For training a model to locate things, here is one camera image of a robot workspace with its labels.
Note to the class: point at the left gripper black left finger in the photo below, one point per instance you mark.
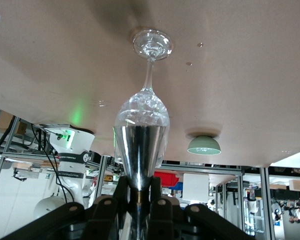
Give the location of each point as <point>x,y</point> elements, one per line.
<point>102,217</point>

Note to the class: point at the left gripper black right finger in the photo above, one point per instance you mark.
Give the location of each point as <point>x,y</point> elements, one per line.
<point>170,220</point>

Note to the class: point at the silver metal jigger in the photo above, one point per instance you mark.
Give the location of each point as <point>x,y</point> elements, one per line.
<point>140,155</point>

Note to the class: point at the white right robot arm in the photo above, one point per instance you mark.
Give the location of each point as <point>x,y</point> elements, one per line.
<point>70,175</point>

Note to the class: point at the clear stemmed wine glass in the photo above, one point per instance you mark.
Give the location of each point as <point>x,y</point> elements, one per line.
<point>142,110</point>

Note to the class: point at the blue plastic bin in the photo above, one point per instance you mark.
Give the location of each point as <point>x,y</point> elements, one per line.
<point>178,190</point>

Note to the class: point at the white board panel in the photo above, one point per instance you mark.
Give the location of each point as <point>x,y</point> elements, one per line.
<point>196,187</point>

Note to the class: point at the red plastic bin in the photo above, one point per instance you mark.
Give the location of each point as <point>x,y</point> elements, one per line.
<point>167,178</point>

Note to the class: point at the pale green ceramic bowl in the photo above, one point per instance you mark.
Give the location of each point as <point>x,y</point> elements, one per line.
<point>202,143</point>

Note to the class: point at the brown cardboard box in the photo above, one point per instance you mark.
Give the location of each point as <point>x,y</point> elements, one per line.
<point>5,120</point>
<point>21,128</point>

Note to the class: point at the brown table mat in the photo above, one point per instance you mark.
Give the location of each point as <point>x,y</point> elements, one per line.
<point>65,62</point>

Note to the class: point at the aluminium frame rack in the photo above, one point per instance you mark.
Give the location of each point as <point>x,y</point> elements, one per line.
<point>242,190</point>

